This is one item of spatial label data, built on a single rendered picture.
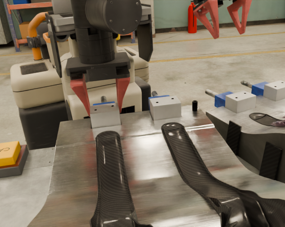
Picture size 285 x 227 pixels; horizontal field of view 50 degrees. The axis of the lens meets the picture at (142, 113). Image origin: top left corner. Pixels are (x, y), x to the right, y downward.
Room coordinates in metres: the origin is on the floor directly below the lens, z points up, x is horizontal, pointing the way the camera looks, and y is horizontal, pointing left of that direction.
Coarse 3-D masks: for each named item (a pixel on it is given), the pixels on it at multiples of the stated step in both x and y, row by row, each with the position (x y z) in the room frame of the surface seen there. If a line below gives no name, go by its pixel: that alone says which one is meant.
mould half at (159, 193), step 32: (64, 128) 0.47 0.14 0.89; (96, 128) 0.46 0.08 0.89; (128, 128) 0.45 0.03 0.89; (160, 128) 0.44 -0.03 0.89; (192, 128) 0.44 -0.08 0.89; (64, 160) 0.38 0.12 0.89; (96, 160) 0.37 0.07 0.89; (128, 160) 0.37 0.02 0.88; (160, 160) 0.36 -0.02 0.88; (224, 160) 0.35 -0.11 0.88; (64, 192) 0.31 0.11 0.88; (96, 192) 0.30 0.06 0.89; (160, 192) 0.27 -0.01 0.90; (192, 192) 0.26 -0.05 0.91; (256, 192) 0.23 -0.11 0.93; (32, 224) 0.22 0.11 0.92; (64, 224) 0.21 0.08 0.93; (160, 224) 0.19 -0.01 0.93; (192, 224) 0.19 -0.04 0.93
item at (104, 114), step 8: (104, 96) 0.59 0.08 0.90; (96, 104) 0.53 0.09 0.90; (104, 104) 0.50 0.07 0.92; (112, 104) 0.50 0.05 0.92; (96, 112) 0.47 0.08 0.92; (104, 112) 0.47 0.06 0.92; (112, 112) 0.47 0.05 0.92; (96, 120) 0.47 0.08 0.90; (104, 120) 0.47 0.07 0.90; (112, 120) 0.47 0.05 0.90; (120, 120) 0.47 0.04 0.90
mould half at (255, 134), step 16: (256, 96) 0.63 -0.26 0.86; (208, 112) 0.56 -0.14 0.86; (224, 112) 0.56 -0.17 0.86; (256, 112) 0.55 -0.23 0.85; (272, 112) 0.54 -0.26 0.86; (224, 128) 0.52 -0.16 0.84; (256, 128) 0.48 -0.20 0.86; (272, 128) 0.45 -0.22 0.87; (240, 144) 0.47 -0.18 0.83; (256, 144) 0.44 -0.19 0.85; (256, 160) 0.44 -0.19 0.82
